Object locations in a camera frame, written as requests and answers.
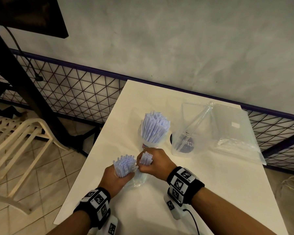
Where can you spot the white plastic chair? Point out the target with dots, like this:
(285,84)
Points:
(31,122)

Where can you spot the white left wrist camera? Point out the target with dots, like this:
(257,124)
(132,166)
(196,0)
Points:
(111,228)

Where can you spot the person's left hand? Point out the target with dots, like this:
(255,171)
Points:
(110,181)

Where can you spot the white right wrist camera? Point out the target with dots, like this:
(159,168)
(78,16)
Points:
(172,208)

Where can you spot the person's right forearm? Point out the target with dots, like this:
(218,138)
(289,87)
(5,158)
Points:
(227,215)

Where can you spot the small black round object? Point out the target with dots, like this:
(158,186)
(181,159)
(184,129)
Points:
(171,139)

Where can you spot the small bunch of blue straws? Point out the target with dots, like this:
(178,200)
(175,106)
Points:
(154,127)
(146,159)

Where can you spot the person's right hand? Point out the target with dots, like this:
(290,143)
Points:
(159,163)

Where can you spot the black wall screen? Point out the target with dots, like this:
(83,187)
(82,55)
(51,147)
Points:
(27,15)

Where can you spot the black wristband with markers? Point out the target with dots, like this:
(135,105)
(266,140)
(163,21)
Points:
(186,183)
(95,200)

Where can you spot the person's left forearm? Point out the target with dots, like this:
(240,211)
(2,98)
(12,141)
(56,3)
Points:
(68,225)

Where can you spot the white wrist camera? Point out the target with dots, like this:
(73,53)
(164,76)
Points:
(111,228)
(172,208)

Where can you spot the pack of white straws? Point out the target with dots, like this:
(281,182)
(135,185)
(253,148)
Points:
(123,166)

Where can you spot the clear square plastic box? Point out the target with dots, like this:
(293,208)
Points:
(186,124)

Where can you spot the black left wristband with markers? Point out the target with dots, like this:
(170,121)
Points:
(95,200)

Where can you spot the black right wristband with markers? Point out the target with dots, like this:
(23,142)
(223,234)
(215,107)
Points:
(186,183)

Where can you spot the pack of clear straws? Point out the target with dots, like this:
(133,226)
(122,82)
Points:
(235,139)

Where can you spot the long clear straw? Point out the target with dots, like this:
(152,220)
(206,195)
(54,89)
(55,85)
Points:
(198,117)

